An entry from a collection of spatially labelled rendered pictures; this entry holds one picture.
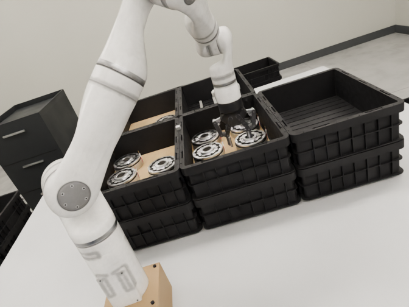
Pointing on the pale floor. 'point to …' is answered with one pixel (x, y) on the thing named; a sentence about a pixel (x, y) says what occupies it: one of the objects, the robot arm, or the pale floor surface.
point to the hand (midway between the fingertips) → (239, 139)
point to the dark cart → (35, 140)
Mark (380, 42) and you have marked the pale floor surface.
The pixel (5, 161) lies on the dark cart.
